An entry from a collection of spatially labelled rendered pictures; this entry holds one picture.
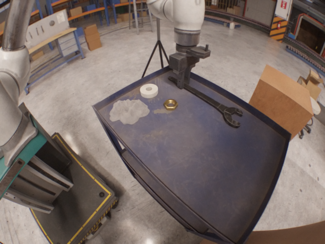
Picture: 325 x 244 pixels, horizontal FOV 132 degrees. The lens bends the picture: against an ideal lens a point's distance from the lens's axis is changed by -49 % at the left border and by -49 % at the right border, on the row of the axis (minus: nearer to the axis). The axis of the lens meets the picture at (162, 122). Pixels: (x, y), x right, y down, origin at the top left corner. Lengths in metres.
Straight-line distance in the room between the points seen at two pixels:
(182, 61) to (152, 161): 0.34
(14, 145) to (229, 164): 0.66
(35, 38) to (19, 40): 3.83
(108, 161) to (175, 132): 1.09
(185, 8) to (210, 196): 0.51
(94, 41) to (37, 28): 1.75
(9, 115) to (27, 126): 0.09
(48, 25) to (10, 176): 4.10
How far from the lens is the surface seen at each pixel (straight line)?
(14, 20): 0.59
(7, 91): 0.53
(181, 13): 0.46
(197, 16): 0.46
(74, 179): 1.15
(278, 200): 1.68
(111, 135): 0.69
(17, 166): 0.59
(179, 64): 0.49
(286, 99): 0.81
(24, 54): 0.62
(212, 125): 0.48
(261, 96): 0.83
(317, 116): 3.38
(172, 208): 0.73
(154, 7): 0.57
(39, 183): 1.04
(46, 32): 4.44
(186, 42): 0.48
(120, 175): 1.36
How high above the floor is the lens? 1.23
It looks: 50 degrees down
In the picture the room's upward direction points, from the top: 2 degrees counter-clockwise
